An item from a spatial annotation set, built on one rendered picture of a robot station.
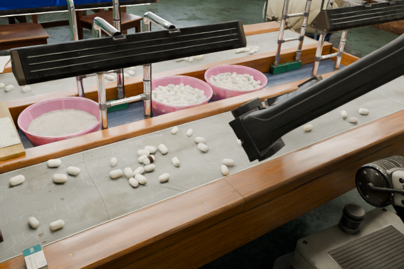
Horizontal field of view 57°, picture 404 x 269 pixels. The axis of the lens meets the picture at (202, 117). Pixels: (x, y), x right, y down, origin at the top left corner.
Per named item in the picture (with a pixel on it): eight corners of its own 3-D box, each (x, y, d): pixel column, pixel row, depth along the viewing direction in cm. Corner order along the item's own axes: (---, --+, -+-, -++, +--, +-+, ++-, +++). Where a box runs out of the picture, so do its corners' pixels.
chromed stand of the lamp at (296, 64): (300, 68, 196) (319, -21, 173) (272, 74, 186) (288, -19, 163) (276, 56, 209) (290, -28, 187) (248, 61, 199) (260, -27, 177)
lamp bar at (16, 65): (247, 47, 110) (250, 23, 106) (18, 87, 79) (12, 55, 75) (231, 39, 115) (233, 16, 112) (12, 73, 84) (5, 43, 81)
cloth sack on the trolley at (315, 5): (344, 33, 415) (353, -1, 396) (301, 44, 375) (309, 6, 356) (304, 21, 452) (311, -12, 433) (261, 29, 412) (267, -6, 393)
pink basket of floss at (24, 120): (118, 126, 136) (117, 104, 131) (80, 170, 113) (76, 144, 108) (53, 113, 141) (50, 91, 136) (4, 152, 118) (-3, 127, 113)
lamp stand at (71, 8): (128, 108, 148) (123, -7, 125) (78, 119, 138) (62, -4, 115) (110, 89, 161) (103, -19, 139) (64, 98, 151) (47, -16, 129)
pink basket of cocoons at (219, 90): (276, 102, 160) (280, 83, 155) (226, 117, 146) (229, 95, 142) (238, 79, 178) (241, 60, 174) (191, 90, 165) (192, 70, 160)
